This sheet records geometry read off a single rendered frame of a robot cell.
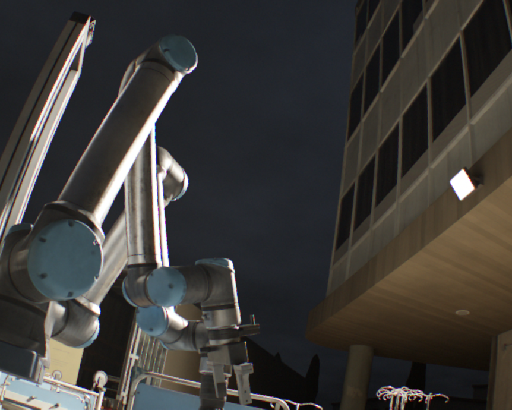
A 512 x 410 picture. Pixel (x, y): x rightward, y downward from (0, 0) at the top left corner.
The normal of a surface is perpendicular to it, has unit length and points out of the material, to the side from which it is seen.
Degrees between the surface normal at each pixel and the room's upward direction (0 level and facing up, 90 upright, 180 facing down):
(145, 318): 94
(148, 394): 90
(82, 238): 95
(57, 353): 91
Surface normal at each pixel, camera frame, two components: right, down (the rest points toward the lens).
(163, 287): -0.63, -0.02
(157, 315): -0.31, -0.38
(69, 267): 0.68, -0.11
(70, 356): 0.10, -0.40
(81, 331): 0.77, 0.37
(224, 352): -0.87, 0.05
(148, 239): 0.50, -0.19
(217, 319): -0.14, -0.11
